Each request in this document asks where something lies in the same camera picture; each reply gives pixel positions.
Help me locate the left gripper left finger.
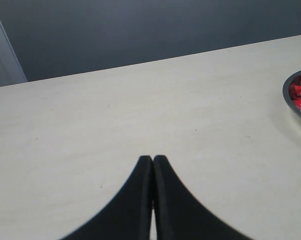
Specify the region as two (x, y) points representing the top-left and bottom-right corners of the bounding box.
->
(64, 155), (154, 240)

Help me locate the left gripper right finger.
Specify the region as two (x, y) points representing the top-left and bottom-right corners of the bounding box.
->
(153, 155), (246, 240)

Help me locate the round steel plate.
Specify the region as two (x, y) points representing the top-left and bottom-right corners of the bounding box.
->
(282, 70), (301, 118)

